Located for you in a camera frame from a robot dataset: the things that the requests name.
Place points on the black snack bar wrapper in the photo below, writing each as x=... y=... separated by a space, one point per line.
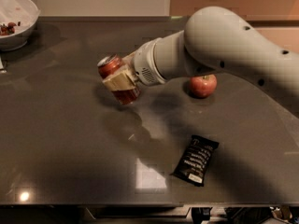
x=193 y=163

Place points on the white bowl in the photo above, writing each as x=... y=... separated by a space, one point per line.
x=24 y=13

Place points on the red fruit in bowl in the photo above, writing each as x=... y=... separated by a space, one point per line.
x=8 y=28

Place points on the red coke can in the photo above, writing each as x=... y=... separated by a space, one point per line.
x=108 y=66

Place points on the red apple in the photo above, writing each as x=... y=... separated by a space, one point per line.
x=204 y=86

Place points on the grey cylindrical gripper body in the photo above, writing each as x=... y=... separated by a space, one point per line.
x=144 y=62

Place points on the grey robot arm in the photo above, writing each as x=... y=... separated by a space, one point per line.
x=214 y=40

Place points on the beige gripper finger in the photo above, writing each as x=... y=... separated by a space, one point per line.
x=122 y=80

